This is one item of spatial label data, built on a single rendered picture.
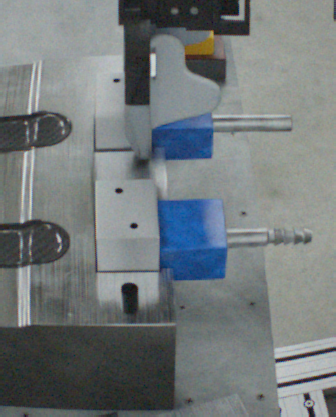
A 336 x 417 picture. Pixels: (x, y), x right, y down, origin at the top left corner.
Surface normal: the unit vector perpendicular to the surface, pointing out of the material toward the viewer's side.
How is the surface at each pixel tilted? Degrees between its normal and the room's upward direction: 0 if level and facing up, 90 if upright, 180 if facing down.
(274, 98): 0
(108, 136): 90
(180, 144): 90
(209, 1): 90
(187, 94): 77
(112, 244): 90
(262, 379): 0
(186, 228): 0
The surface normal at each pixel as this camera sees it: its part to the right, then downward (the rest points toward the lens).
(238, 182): 0.01, -0.74
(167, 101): 0.05, 0.49
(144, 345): 0.04, 0.67
